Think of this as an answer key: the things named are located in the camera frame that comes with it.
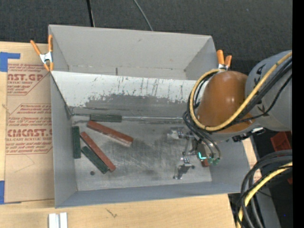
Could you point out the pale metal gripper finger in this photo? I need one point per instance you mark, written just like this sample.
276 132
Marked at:
186 161
177 134

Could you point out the red-brown flat block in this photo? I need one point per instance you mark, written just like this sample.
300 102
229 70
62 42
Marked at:
97 151
110 133

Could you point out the dark green flat block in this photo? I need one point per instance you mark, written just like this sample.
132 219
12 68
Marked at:
95 160
106 118
76 142

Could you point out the grey metal bin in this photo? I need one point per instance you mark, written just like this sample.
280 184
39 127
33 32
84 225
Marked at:
147 56

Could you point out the brown cardboard board red print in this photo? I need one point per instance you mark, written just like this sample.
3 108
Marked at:
28 170

